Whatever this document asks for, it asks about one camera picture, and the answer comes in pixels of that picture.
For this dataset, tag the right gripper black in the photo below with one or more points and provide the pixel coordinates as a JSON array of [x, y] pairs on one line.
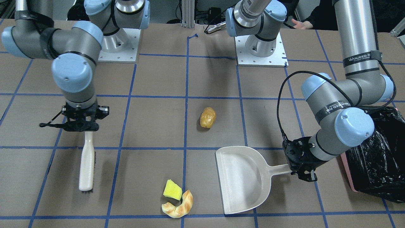
[[102, 110]]

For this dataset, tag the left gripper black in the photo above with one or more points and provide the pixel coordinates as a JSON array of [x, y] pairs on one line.
[[304, 163]]

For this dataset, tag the beige plastic dustpan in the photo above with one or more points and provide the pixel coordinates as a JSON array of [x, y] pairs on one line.
[[244, 177]]

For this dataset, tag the beige hand brush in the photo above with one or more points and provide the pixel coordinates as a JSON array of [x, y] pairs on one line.
[[87, 165]]

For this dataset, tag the yellow sponge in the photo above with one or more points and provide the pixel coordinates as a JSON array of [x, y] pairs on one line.
[[172, 190]]

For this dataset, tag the croissant bread piece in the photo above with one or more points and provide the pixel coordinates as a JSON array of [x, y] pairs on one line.
[[187, 201]]

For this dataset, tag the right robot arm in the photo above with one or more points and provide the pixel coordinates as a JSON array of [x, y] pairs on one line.
[[74, 53]]

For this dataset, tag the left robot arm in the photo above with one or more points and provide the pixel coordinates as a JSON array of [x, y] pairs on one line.
[[339, 107]]

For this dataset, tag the bin with black bag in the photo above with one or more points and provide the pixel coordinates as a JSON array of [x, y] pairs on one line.
[[376, 167]]

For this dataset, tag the person hand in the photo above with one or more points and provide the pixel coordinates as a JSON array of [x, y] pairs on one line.
[[306, 25]]

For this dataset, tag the brown potato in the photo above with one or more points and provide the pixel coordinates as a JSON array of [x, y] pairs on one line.
[[208, 117]]

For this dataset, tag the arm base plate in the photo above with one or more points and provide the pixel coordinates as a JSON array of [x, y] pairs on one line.
[[120, 47], [252, 52]]

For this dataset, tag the aluminium frame post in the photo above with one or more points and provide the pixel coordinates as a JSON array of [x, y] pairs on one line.
[[188, 14]]

